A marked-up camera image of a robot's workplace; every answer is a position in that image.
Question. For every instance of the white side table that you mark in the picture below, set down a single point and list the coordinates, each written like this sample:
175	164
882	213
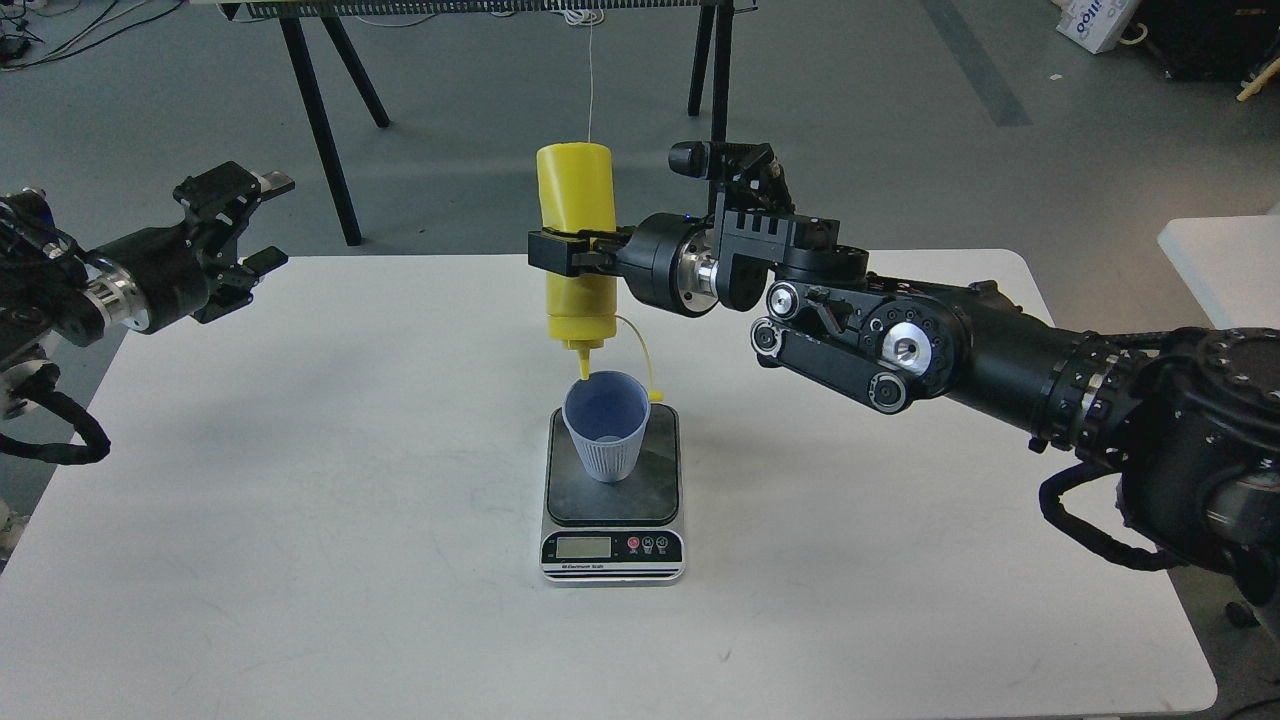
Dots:
1231	266

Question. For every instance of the white cardboard box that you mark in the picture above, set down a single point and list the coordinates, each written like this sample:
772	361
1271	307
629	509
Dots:
1097	26

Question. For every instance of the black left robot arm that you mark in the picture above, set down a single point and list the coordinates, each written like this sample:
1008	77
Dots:
44	292

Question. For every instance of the blue plastic cup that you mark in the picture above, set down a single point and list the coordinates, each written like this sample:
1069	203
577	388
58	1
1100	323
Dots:
606	415

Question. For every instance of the digital kitchen scale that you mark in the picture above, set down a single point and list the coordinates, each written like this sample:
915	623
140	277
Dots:
630	532

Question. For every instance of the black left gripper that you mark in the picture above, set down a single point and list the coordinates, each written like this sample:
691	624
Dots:
153	277

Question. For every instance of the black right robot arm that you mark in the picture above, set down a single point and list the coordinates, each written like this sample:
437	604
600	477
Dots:
1176	432

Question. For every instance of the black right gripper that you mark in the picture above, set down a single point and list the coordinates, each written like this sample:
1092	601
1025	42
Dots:
664	260

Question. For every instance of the yellow squeeze bottle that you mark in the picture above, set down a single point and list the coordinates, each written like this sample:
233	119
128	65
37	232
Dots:
576	195

